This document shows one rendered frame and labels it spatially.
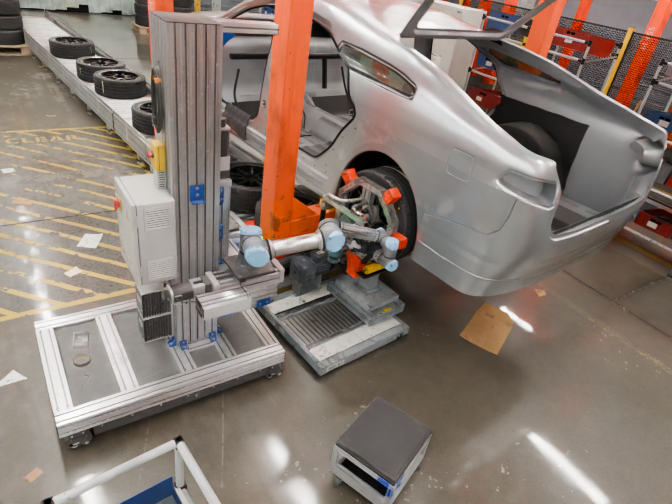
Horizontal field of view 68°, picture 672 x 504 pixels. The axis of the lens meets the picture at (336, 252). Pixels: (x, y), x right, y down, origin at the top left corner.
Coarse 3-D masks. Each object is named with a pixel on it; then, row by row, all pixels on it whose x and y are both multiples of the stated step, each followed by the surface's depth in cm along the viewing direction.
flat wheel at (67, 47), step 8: (48, 40) 785; (56, 40) 795; (64, 40) 804; (72, 40) 821; (80, 40) 822; (88, 40) 815; (56, 48) 779; (64, 48) 777; (72, 48) 779; (80, 48) 786; (88, 48) 796; (56, 56) 785; (64, 56) 783; (72, 56) 785; (80, 56) 791
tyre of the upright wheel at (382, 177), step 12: (372, 168) 335; (384, 168) 333; (396, 168) 335; (372, 180) 329; (384, 180) 320; (396, 180) 320; (408, 192) 320; (396, 204) 317; (408, 204) 316; (408, 216) 315; (408, 228) 316; (408, 240) 322; (408, 252) 335
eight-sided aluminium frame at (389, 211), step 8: (352, 184) 333; (360, 184) 326; (368, 184) 320; (376, 184) 321; (344, 192) 342; (376, 192) 316; (384, 192) 315; (336, 208) 353; (384, 208) 314; (392, 208) 315; (336, 216) 354; (392, 216) 317; (392, 224) 312; (392, 232) 316; (360, 256) 344
